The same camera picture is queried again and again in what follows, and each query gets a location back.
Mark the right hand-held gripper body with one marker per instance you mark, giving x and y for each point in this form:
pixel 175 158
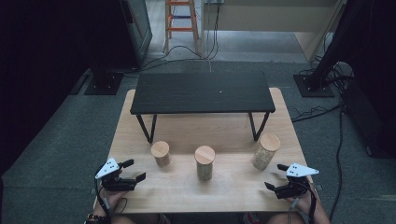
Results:
pixel 299 170

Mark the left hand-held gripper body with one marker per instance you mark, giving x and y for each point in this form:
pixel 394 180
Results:
pixel 107 169

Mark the glass jar with grains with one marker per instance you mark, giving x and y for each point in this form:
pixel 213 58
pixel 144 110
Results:
pixel 264 155

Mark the tall glass jar with leaves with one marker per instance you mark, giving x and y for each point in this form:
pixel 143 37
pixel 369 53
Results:
pixel 205 168

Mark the black shelf with metal legs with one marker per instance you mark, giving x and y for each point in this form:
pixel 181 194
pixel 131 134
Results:
pixel 202 93

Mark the person's left hand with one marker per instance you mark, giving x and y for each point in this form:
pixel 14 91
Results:
pixel 111 199

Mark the person's right hand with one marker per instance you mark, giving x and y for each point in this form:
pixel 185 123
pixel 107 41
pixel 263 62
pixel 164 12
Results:
pixel 302 203

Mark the grey tape piece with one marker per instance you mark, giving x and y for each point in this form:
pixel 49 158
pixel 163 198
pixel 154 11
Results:
pixel 92 190
pixel 319 187

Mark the person's right knee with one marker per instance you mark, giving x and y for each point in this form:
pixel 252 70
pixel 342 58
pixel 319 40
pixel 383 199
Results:
pixel 281 220

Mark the person's knee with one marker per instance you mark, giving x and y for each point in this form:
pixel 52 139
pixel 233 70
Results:
pixel 137 220
pixel 281 220

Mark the small reddish item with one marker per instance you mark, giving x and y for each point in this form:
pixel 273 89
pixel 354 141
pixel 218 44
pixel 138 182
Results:
pixel 250 218

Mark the person's left knee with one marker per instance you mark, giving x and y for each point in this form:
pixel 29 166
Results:
pixel 137 220

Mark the black case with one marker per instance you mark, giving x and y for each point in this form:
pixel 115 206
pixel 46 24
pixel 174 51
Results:
pixel 364 118

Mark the black stand column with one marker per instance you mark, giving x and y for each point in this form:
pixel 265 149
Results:
pixel 336 40

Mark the dark upright monitor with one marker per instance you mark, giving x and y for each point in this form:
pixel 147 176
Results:
pixel 138 28

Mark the wooden step ladder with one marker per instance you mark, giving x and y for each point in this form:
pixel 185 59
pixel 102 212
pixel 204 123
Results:
pixel 182 29

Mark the beige desk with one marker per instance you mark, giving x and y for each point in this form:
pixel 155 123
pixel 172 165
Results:
pixel 264 18

